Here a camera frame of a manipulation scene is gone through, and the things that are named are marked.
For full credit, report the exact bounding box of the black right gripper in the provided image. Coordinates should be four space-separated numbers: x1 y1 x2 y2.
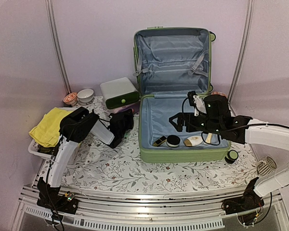
170 112 223 135

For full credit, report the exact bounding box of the purple drawer box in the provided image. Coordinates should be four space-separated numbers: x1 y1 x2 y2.
110 103 140 114

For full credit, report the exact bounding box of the white green drawer box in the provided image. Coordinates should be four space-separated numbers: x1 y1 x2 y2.
100 77 140 109

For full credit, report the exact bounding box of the green hard-shell suitcase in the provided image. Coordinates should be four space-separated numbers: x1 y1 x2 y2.
134 27 231 163

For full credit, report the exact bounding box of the yellow garment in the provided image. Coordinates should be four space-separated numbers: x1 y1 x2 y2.
29 107 73 148

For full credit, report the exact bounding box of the white perforated plastic basket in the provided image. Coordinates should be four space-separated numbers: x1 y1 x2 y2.
28 107 75 159

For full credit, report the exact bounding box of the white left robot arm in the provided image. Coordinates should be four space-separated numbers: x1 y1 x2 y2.
45 107 134 188

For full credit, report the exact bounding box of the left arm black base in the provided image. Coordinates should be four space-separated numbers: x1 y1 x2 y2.
37 185 79 215

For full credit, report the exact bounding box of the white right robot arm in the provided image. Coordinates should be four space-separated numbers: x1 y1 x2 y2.
169 91 289 210

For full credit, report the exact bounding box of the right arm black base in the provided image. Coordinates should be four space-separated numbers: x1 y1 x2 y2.
221 177 264 215

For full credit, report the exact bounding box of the cream round bottle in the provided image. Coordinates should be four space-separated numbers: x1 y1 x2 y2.
184 136 203 147

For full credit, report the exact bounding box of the black lidded round jar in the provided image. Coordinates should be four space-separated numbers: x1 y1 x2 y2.
166 135 181 148

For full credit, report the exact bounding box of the small dark tube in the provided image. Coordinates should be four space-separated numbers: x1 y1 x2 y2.
152 136 167 147

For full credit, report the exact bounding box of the floral white table mat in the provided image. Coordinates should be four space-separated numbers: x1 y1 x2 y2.
39 95 259 194

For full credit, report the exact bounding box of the white ribbed round object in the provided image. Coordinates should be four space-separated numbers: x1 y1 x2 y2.
256 156 277 177

